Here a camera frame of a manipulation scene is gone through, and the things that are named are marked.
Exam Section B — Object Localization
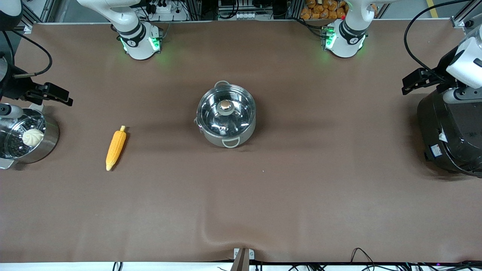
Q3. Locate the black rice cooker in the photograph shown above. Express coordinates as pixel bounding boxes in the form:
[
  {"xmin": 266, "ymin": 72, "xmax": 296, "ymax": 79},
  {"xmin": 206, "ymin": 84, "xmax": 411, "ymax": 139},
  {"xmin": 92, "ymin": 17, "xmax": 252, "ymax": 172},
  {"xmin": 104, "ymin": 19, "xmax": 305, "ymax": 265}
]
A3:
[{"xmin": 417, "ymin": 88, "xmax": 482, "ymax": 178}]

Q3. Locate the stainless steel steamer pot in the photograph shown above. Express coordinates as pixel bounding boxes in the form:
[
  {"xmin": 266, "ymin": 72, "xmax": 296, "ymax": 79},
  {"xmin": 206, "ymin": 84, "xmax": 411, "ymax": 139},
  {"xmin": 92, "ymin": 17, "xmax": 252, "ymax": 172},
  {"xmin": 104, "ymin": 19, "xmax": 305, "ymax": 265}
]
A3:
[{"xmin": 0, "ymin": 108, "xmax": 60, "ymax": 170}]

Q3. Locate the black looped cable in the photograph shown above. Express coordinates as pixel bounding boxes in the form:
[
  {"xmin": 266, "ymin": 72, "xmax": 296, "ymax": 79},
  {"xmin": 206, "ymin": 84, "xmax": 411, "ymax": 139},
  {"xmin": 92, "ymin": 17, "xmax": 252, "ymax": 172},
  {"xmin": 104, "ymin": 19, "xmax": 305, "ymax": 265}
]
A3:
[{"xmin": 350, "ymin": 247, "xmax": 378, "ymax": 271}]

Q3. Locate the white power strip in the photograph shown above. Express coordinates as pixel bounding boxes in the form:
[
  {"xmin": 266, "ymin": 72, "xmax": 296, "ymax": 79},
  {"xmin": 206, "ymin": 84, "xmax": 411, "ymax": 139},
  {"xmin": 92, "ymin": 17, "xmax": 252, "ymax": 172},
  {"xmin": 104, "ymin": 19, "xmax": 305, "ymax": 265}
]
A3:
[{"xmin": 150, "ymin": 0, "xmax": 182, "ymax": 14}]

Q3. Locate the glass pot lid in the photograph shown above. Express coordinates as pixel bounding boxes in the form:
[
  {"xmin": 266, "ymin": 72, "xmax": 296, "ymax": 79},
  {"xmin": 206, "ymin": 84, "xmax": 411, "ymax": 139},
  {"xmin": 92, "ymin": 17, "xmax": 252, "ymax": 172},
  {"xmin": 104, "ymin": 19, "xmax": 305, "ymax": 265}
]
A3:
[{"xmin": 197, "ymin": 86, "xmax": 256, "ymax": 138}]

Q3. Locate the yellow corn cob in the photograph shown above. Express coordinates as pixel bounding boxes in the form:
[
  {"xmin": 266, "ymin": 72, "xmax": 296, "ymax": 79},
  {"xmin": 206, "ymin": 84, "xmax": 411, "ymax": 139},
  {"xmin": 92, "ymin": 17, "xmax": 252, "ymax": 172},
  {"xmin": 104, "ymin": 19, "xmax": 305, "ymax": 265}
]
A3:
[{"xmin": 105, "ymin": 125, "xmax": 127, "ymax": 172}]

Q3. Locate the brown table mat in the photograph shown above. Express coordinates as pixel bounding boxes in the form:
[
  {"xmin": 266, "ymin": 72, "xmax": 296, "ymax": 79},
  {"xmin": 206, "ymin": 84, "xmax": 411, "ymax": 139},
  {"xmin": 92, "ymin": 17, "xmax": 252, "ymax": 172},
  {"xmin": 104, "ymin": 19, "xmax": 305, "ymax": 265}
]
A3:
[{"xmin": 0, "ymin": 19, "xmax": 482, "ymax": 263}]

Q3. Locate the white steamed bun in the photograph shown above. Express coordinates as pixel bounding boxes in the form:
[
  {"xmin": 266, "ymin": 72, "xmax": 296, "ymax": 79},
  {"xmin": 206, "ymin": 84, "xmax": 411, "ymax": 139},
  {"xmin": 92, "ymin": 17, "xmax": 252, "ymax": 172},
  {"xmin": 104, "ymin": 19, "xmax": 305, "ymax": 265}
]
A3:
[{"xmin": 22, "ymin": 129, "xmax": 45, "ymax": 147}]

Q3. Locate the metal table clamp bracket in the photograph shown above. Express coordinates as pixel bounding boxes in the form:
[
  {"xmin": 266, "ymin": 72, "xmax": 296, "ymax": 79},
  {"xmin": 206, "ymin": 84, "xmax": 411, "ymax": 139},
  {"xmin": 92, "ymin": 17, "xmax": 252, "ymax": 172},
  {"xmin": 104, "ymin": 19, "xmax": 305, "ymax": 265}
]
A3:
[{"xmin": 230, "ymin": 248, "xmax": 255, "ymax": 271}]

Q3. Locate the aluminium frame profile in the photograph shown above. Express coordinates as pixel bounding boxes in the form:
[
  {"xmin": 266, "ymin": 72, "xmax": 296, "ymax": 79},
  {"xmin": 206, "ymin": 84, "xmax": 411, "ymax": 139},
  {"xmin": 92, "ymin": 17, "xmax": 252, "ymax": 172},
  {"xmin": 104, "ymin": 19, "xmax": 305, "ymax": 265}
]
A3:
[
  {"xmin": 451, "ymin": 6, "xmax": 482, "ymax": 29},
  {"xmin": 21, "ymin": 0, "xmax": 57, "ymax": 31}
]

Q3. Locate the bag of orange snacks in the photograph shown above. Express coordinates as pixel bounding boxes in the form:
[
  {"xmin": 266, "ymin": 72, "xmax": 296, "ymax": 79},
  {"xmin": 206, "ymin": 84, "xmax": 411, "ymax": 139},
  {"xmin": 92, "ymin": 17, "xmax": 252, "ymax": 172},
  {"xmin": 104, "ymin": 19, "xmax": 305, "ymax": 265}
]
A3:
[{"xmin": 300, "ymin": 0, "xmax": 347, "ymax": 20}]

